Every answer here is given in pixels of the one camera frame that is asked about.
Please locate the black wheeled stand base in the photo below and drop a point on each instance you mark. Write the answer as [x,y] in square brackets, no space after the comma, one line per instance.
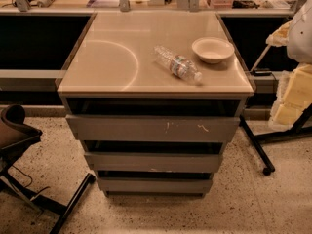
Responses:
[298,130]

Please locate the white pole with black tip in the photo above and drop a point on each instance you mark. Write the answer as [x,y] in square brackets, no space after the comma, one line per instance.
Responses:
[259,59]

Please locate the grey middle drawer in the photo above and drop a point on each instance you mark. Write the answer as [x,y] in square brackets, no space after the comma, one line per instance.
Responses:
[148,162]

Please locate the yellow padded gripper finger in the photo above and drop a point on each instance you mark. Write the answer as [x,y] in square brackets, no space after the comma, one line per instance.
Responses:
[294,95]
[279,37]

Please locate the white bowl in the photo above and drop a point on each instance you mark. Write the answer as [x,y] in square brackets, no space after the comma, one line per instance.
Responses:
[212,50]

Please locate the grey drawer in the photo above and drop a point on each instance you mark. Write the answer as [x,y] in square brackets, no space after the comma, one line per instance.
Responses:
[153,128]
[148,162]
[155,186]

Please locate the grey bottom drawer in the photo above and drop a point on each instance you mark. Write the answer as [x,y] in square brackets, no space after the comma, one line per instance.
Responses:
[155,186]

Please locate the grey drawer cabinet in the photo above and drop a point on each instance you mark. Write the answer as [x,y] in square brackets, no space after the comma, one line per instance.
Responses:
[114,73]

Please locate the clear plastic water bottle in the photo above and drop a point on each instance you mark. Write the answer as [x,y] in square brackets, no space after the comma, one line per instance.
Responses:
[177,64]

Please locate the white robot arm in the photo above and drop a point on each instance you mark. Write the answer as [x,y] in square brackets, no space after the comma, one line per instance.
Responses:
[299,47]

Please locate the grey top drawer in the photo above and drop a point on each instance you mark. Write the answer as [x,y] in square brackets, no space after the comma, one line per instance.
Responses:
[153,128]

